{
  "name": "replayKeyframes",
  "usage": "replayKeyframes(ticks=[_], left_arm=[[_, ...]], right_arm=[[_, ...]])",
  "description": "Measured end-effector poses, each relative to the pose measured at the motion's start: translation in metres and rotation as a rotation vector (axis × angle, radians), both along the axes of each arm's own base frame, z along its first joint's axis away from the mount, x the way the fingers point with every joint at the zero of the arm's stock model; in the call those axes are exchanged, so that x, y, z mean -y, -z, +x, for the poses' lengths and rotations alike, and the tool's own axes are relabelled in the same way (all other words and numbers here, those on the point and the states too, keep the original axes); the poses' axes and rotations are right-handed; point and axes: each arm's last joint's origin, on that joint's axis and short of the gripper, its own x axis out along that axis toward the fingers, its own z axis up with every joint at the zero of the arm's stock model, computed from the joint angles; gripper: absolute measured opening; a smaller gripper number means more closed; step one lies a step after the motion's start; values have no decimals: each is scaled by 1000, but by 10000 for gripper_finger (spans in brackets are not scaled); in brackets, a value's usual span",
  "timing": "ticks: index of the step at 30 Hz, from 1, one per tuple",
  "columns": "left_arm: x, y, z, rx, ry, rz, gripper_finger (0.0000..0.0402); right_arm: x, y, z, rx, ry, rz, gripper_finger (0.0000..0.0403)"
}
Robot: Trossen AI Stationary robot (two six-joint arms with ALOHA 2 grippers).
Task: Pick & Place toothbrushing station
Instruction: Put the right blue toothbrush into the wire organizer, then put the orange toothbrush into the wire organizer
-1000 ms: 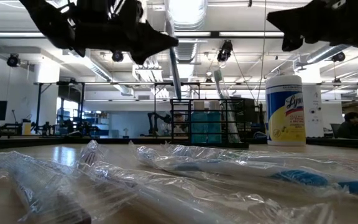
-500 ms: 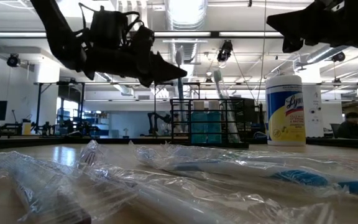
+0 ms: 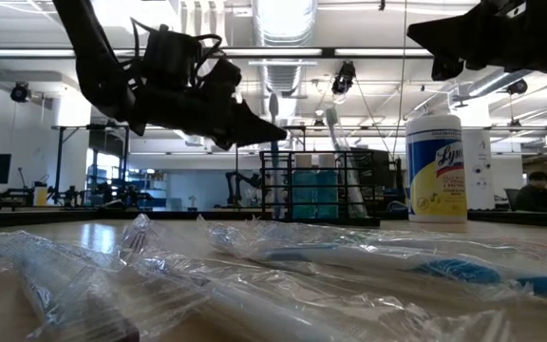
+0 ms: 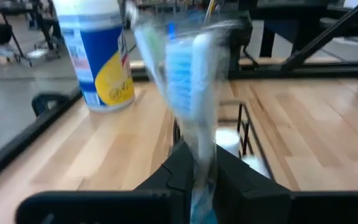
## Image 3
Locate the background black robot arm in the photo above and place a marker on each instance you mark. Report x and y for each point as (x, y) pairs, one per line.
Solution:
(235, 183)

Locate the black tall stand frame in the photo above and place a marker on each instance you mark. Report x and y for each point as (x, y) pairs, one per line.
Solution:
(60, 161)

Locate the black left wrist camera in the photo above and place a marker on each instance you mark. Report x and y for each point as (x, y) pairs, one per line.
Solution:
(169, 57)

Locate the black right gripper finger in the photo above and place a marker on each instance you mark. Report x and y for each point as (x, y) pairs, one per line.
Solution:
(458, 35)

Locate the silver ceiling duct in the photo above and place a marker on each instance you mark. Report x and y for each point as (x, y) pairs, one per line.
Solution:
(285, 28)

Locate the teal toothpaste tube white cap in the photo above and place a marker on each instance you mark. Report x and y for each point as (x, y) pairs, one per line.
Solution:
(327, 195)
(304, 195)

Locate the yellow blue wipes canister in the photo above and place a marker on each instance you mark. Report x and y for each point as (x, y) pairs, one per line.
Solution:
(435, 190)

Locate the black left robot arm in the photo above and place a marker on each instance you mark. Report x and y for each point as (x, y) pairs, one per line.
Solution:
(93, 62)

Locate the black ceiling-hung camera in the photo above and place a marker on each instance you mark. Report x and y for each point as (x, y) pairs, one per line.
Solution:
(345, 78)
(19, 92)
(518, 87)

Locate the yellow box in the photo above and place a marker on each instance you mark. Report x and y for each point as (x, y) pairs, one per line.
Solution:
(41, 197)

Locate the person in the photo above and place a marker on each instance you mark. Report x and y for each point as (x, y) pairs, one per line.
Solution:
(534, 197)

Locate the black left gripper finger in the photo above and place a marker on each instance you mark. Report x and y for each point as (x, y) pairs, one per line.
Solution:
(254, 128)

